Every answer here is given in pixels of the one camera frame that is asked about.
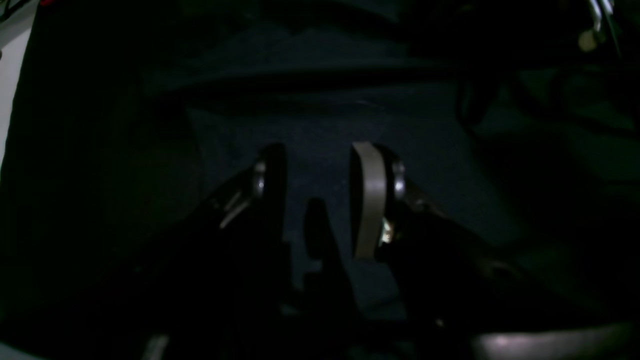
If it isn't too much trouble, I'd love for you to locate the black t-shirt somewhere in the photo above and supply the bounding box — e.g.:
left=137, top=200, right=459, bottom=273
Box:
left=141, top=20, right=522, bottom=319

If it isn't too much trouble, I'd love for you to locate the black table cover cloth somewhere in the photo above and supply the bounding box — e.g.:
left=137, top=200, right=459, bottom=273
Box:
left=1, top=0, right=639, bottom=319

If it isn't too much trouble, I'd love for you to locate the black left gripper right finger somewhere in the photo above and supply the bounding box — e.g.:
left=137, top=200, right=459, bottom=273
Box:
left=349, top=141, right=408, bottom=261

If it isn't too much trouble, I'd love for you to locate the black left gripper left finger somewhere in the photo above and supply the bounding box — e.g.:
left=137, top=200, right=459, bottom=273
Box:
left=215, top=143, right=288, bottom=251

